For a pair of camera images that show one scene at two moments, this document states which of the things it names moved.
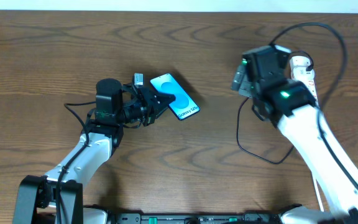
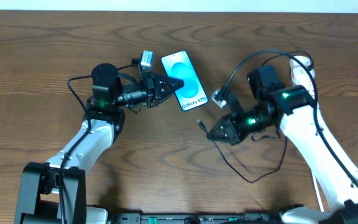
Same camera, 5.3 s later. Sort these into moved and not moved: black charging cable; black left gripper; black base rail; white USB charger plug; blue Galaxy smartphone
Moved: black left gripper; blue Galaxy smartphone; black charging cable
Not moved: white USB charger plug; black base rail
